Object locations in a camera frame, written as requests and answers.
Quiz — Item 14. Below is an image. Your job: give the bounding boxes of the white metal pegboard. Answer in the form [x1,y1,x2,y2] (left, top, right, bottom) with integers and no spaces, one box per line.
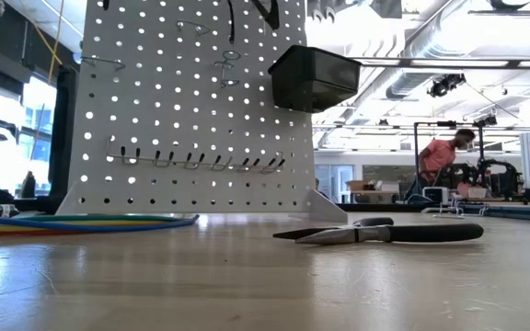
[55,0,350,225]

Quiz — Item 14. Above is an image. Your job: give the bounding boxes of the black handled pliers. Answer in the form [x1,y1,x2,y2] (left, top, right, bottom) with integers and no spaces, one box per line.
[272,216,485,245]

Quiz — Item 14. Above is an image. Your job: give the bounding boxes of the coloured wire bundle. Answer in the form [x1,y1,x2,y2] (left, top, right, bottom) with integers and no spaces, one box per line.
[0,204,201,237]

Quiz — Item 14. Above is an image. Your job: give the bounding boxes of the multi prong tool rack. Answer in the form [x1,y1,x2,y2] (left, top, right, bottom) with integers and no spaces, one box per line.
[106,137,287,174]

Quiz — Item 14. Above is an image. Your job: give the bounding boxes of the black plastic bin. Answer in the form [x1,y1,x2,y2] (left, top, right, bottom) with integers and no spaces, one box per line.
[268,44,363,114]

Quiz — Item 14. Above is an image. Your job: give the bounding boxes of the tan cardboard box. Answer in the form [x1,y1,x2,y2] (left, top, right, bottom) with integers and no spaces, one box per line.
[345,179,398,204]

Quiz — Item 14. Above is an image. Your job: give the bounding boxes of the white background container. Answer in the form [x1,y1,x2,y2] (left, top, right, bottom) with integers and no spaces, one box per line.
[423,186,451,206]

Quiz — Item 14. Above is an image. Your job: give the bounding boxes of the black ceiling spotlight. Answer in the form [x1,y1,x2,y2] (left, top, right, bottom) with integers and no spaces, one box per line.
[427,73,467,98]

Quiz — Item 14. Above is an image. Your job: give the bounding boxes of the black pole rig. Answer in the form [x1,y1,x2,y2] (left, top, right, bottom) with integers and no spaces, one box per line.
[412,120,490,185]

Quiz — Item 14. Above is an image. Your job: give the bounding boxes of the small dark bottle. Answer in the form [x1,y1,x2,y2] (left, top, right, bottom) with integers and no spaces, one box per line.
[19,170,37,199]

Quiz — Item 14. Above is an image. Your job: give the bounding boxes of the black background equipment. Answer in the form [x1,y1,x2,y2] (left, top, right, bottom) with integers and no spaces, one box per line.
[439,158,529,203]

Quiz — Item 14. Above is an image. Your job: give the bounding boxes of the double ring wire hook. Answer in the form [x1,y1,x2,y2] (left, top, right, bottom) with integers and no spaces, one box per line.
[213,50,243,88]

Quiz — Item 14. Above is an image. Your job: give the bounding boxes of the wide wire peg hook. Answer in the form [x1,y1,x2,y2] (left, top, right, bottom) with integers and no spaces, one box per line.
[176,20,212,37]
[80,55,127,71]

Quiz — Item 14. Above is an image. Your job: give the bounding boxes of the black upright post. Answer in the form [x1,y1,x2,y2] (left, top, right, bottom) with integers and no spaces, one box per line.
[47,63,78,213]

